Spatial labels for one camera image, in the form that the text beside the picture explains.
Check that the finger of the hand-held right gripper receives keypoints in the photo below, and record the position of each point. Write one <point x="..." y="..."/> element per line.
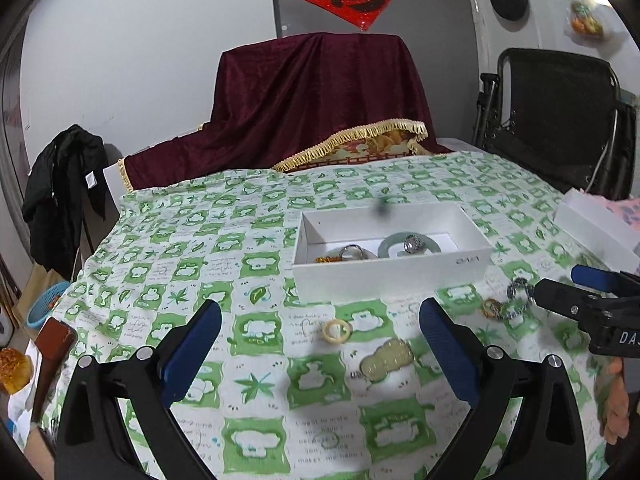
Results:
<point x="560" y="295"/>
<point x="595" y="277"/>

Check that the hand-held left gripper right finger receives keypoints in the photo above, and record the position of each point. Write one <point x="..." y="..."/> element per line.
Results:
<point x="445" y="350"/>

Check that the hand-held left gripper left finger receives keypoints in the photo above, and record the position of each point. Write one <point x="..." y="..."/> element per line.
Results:
<point x="195" y="345"/>

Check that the white cardboard box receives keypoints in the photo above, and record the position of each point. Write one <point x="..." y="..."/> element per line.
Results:
<point x="380" y="280"/>

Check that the green jade bangle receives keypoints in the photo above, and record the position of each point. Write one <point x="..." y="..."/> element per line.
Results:
<point x="387" y="247"/>

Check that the person's right hand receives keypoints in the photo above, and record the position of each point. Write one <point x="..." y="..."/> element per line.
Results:
<point x="620" y="400"/>

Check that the white box lid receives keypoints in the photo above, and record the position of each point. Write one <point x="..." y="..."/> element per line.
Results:
<point x="590" y="225"/>

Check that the pale yellow jade pendant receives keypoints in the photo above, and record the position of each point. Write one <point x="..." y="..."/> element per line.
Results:
<point x="385" y="362"/>

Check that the pink patterned cloth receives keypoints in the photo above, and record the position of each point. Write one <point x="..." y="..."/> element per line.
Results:
<point x="625" y="210"/>

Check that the green and white tablecloth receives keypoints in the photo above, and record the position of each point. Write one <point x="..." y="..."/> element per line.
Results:
<point x="200" y="220"/>

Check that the reddish brown wooden piece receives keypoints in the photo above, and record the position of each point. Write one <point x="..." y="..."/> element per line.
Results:
<point x="55" y="340"/>

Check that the blue plastic basket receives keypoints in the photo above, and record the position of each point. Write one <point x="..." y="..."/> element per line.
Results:
<point x="37" y="312"/>

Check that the black folding chair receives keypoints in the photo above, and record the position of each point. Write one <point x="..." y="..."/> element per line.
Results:
<point x="545" y="110"/>

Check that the orange round object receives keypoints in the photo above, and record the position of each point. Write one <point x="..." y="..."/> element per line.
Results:
<point x="12" y="370"/>

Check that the black jacket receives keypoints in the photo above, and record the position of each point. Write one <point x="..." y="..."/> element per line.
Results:
<point x="55" y="185"/>

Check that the gold fringed patterned cloth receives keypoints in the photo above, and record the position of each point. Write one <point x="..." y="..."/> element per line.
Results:
<point x="370" y="147"/>

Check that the bag of orange fruit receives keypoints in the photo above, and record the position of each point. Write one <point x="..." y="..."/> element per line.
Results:
<point x="585" y="22"/>

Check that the maroon velvet cloth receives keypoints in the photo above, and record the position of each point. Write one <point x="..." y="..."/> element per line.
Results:
<point x="310" y="95"/>

